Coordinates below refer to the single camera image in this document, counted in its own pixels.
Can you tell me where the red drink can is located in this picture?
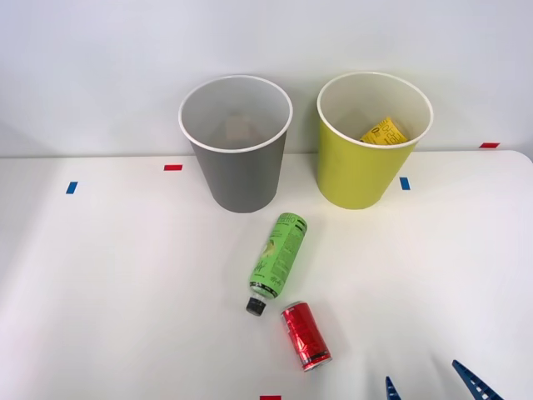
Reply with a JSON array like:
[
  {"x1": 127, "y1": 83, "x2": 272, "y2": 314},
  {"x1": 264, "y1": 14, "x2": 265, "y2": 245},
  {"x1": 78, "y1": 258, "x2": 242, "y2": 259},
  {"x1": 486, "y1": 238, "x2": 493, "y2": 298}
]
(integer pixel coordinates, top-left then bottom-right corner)
[{"x1": 280, "y1": 301, "x2": 334, "y2": 373}]

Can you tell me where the green label plastic bottle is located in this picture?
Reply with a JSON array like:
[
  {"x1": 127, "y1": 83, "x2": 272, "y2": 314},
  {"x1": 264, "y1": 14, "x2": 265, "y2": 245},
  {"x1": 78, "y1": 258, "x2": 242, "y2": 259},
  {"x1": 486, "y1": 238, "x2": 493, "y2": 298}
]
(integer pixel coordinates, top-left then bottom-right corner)
[{"x1": 244, "y1": 212, "x2": 309, "y2": 318}]

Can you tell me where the yellow-green plastic waste bin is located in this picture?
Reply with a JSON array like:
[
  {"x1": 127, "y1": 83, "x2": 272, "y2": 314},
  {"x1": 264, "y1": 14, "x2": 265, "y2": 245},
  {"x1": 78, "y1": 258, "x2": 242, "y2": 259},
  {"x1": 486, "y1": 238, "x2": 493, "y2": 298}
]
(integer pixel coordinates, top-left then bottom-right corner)
[{"x1": 316, "y1": 71, "x2": 435, "y2": 211}]

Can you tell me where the yellow drink can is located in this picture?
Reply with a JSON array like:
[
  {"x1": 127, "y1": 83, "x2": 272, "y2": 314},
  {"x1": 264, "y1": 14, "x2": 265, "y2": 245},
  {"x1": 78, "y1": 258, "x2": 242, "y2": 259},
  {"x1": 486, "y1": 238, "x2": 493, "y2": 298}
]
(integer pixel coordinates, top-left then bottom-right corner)
[{"x1": 359, "y1": 116, "x2": 411, "y2": 146}]

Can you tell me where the grey plastic waste bin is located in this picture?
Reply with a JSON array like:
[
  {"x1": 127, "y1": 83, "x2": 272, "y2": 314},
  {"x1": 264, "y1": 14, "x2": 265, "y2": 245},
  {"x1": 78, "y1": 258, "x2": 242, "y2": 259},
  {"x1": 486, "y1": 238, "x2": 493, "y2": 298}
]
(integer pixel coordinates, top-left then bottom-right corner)
[{"x1": 178, "y1": 74, "x2": 294, "y2": 214}]

